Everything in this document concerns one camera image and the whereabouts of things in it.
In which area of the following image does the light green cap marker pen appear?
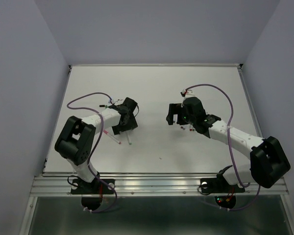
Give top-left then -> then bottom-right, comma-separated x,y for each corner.
125,131 -> 132,145

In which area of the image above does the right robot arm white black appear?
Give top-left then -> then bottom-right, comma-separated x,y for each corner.
166,96 -> 291,191

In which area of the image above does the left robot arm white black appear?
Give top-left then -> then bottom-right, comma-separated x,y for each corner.
54,97 -> 138,193

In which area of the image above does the pink cap marker pen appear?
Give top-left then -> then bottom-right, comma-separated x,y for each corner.
103,130 -> 122,144

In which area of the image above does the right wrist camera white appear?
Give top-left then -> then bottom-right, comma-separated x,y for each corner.
180,89 -> 195,99

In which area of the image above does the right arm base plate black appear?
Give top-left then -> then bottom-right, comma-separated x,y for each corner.
197,177 -> 245,209

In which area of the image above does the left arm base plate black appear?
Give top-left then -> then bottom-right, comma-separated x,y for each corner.
67,177 -> 117,213

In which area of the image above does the aluminium rail frame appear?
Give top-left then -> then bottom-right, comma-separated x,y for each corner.
29,172 -> 290,197

